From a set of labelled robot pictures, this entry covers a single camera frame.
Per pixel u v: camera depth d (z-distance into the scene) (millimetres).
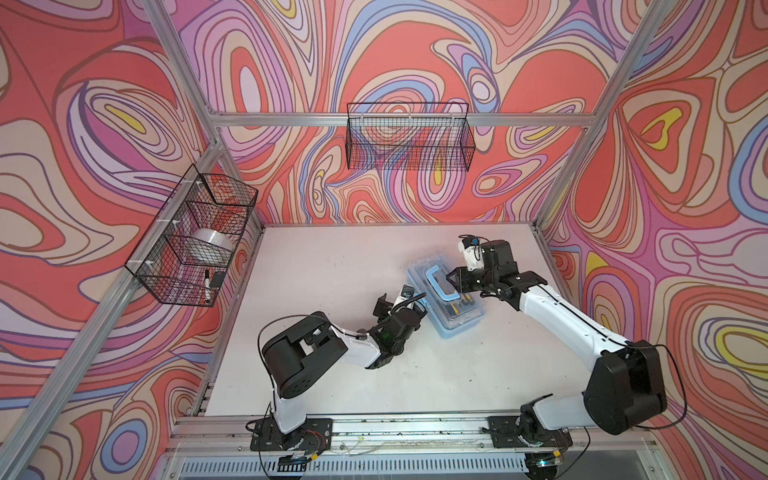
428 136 962
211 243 701
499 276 640
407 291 778
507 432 724
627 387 425
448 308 856
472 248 745
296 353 493
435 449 723
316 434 732
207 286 719
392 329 690
